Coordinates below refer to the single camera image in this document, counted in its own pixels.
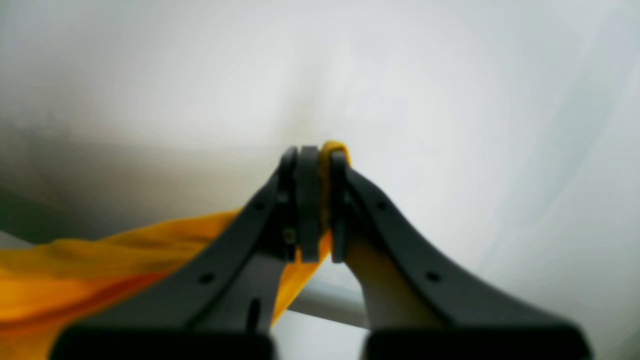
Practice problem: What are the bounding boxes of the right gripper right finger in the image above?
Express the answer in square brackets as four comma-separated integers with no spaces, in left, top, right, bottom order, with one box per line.
[330,150,594,360]

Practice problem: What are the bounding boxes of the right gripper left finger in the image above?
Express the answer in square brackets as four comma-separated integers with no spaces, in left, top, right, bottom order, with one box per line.
[50,146,322,360]

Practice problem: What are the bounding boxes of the yellow t-shirt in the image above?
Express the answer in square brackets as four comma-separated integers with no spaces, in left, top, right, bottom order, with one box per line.
[0,140,352,360]

